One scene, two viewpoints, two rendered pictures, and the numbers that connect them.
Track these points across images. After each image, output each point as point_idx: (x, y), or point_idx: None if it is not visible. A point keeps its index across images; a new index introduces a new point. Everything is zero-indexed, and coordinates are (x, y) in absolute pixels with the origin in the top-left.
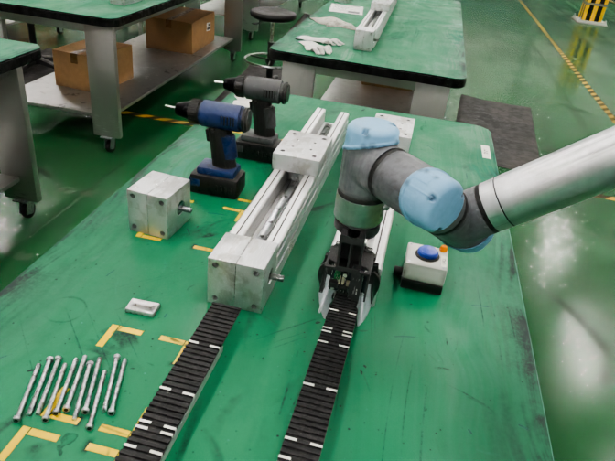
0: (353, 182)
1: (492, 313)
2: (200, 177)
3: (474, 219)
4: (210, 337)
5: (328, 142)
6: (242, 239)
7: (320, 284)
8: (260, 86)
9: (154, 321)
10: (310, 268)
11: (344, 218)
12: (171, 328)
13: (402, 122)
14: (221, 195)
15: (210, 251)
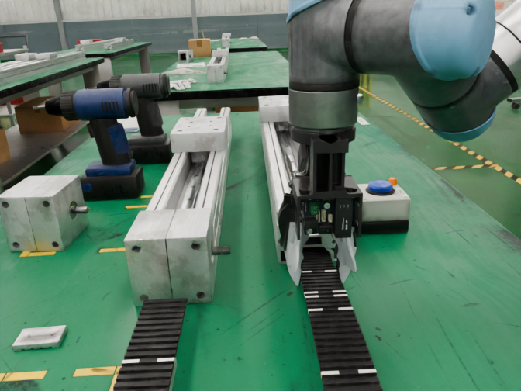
0: (317, 58)
1: (473, 234)
2: (91, 181)
3: (488, 75)
4: (153, 347)
5: (224, 119)
6: (163, 212)
7: (284, 239)
8: (138, 81)
9: (61, 352)
10: (251, 240)
11: (312, 119)
12: (91, 355)
13: (286, 98)
14: (119, 196)
15: (122, 251)
